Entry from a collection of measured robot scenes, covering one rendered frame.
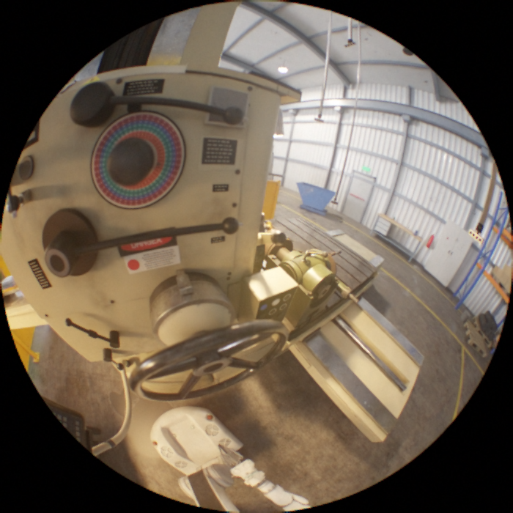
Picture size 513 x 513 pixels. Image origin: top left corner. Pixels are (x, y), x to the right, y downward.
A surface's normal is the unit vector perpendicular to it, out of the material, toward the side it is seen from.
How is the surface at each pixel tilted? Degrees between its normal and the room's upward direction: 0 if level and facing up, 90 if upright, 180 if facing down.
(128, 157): 90
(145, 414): 0
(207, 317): 62
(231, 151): 90
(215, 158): 90
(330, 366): 0
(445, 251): 90
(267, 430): 0
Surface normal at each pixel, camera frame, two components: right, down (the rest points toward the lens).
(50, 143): 0.51, 0.55
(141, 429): 0.14, -0.82
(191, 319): 0.51, 0.07
